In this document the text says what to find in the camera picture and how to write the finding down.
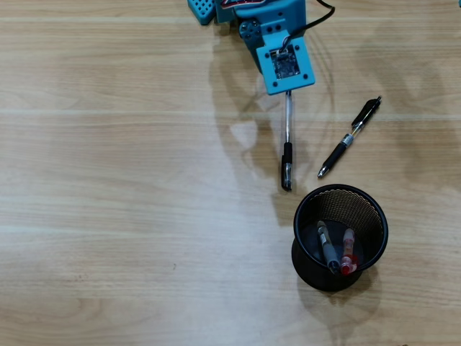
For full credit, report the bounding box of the grey grip clear pen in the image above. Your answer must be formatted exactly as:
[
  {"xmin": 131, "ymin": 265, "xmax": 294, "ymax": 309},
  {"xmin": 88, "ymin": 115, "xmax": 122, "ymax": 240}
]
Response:
[{"xmin": 316, "ymin": 220, "xmax": 341, "ymax": 275}]

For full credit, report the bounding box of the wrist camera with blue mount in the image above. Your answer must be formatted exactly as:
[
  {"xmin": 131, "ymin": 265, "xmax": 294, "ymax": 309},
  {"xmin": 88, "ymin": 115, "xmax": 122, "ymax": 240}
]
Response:
[{"xmin": 255, "ymin": 34, "xmax": 316, "ymax": 97}]

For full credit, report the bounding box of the black mesh pen holder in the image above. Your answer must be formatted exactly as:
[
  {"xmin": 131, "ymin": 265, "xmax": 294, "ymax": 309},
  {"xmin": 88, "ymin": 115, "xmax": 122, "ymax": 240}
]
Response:
[{"xmin": 290, "ymin": 183, "xmax": 389, "ymax": 292}]

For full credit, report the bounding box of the black camera cable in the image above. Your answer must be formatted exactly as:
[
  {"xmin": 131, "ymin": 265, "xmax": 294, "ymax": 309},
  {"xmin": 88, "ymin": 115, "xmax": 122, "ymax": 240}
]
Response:
[{"xmin": 282, "ymin": 0, "xmax": 336, "ymax": 51}]

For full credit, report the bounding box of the blue perforated robot base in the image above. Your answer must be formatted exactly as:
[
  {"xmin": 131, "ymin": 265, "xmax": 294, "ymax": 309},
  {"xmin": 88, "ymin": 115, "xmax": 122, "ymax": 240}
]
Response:
[{"xmin": 187, "ymin": 0, "xmax": 218, "ymax": 26}]

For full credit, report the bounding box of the black retractable pen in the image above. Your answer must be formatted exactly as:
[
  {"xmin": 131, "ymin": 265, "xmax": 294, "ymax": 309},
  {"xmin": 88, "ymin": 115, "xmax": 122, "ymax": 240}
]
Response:
[{"xmin": 317, "ymin": 95, "xmax": 382, "ymax": 179}]

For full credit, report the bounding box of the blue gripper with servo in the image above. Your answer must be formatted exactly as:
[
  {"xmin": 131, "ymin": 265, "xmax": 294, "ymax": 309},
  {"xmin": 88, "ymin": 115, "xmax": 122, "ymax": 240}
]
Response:
[{"xmin": 238, "ymin": 14, "xmax": 308, "ymax": 71}]

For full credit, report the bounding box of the red clear pen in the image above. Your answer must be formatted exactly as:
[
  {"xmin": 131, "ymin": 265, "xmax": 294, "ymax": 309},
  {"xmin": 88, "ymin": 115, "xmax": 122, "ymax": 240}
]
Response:
[{"xmin": 340, "ymin": 227, "xmax": 359, "ymax": 277}]

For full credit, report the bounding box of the clear pen with black cap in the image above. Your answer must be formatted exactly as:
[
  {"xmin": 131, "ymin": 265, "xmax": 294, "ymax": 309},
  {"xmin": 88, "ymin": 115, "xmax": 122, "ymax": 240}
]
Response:
[{"xmin": 281, "ymin": 89, "xmax": 293, "ymax": 192}]

